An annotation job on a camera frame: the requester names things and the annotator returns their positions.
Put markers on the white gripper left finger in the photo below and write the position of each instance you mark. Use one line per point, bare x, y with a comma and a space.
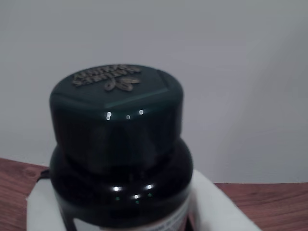
42, 211

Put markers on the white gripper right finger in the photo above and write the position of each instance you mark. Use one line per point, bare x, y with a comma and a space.
214, 211

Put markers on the dark green pill bottle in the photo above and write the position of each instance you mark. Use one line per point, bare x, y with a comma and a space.
120, 144

